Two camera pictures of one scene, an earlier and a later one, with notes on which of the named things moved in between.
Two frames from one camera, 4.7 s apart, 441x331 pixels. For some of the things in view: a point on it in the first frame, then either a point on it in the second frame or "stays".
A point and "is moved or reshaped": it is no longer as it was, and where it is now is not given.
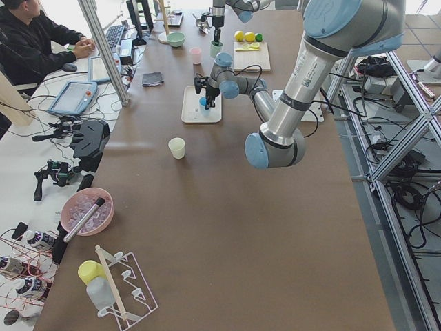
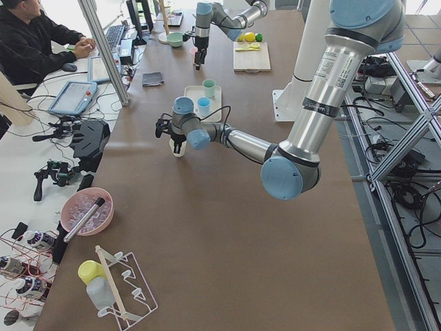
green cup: x=216 y=49 is moved or reshaped
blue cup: x=206 y=112 stays
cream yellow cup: x=177 y=145 stays
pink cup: x=196 y=52 stays
